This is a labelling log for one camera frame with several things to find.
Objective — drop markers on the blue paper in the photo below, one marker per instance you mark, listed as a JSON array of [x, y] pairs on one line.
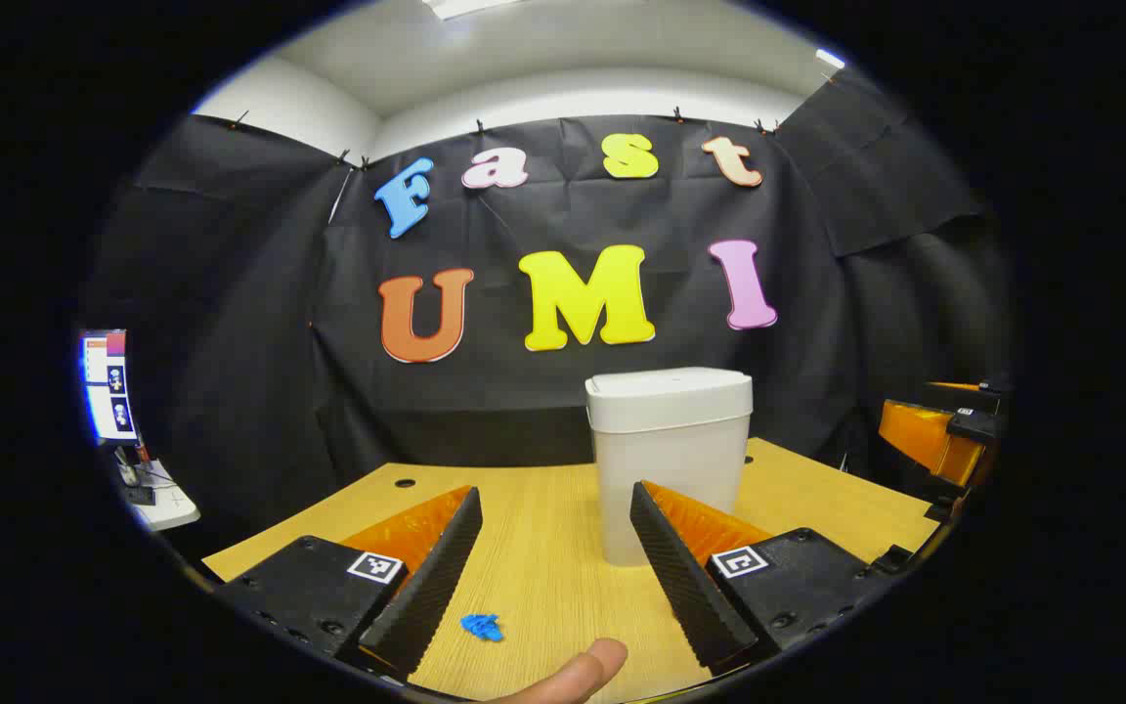
[[482, 628]]

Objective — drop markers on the long ceiling light panel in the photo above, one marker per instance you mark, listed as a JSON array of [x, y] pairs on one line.
[[470, 6]]

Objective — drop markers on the wooden desktop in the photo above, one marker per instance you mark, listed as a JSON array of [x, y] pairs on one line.
[[543, 548]]

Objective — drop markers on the white desktop garbage bin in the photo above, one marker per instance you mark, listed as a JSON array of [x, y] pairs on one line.
[[666, 440]]

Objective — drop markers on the computer monitor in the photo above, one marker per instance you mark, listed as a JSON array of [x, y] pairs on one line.
[[106, 386]]

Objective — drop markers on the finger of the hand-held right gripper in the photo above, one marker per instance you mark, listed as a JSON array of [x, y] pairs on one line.
[[959, 387], [925, 440]]

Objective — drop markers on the black backdrop cloth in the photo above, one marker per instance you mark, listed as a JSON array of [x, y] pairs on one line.
[[563, 220]]

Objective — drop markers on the white side table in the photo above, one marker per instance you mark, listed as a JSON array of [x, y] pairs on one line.
[[167, 504]]

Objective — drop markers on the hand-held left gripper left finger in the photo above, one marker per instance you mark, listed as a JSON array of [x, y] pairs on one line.
[[426, 596]]

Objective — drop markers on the small ceiling light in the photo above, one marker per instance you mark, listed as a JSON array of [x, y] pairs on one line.
[[830, 59]]

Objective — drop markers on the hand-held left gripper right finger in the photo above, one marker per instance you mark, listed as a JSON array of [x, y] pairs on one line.
[[690, 587]]

